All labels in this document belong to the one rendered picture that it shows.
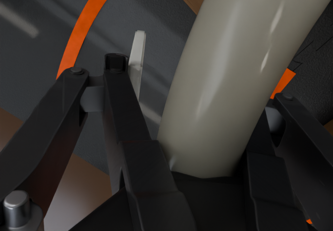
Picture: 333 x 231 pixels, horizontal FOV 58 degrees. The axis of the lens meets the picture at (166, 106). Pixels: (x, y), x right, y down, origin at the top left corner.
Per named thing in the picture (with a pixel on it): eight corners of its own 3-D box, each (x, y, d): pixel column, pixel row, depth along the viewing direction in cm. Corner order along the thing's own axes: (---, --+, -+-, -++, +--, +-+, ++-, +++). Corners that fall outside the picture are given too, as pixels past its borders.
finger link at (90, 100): (122, 119, 15) (60, 112, 15) (129, 78, 19) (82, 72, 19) (124, 91, 14) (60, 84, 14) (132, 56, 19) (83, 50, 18)
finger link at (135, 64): (136, 116, 17) (123, 114, 17) (141, 69, 23) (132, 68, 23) (142, 66, 15) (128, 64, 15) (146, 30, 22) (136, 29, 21)
